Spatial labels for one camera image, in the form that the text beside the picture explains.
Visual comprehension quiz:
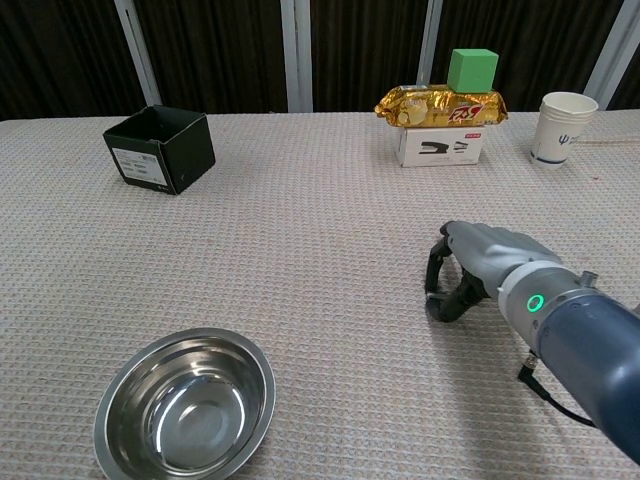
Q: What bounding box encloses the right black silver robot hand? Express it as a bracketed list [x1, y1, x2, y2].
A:
[423, 219, 562, 324]

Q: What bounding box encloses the white stapler box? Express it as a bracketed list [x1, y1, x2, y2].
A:
[398, 123, 488, 169]

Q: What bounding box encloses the white paper cup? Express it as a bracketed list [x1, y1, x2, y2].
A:
[528, 91, 600, 172]

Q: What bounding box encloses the gold foil snack package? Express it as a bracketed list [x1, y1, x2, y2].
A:
[375, 83, 510, 130]

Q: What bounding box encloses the beige woven tablecloth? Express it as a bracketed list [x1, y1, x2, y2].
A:
[0, 109, 640, 480]

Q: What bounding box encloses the green foam cube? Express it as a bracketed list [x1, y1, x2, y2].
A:
[446, 47, 501, 94]

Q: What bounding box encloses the black curtain panel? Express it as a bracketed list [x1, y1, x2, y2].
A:
[434, 0, 626, 109]
[134, 0, 291, 115]
[0, 0, 151, 122]
[308, 0, 431, 113]
[607, 29, 640, 111]

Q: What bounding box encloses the black open cardboard box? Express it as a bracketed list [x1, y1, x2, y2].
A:
[102, 104, 217, 196]

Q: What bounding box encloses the stainless steel bowl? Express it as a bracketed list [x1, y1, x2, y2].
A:
[93, 327, 277, 480]

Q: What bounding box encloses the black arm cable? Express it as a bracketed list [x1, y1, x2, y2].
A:
[517, 351, 599, 429]

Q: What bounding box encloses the white frame post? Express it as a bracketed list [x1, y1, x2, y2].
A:
[582, 0, 640, 111]
[416, 0, 445, 86]
[279, 0, 314, 113]
[113, 0, 162, 107]

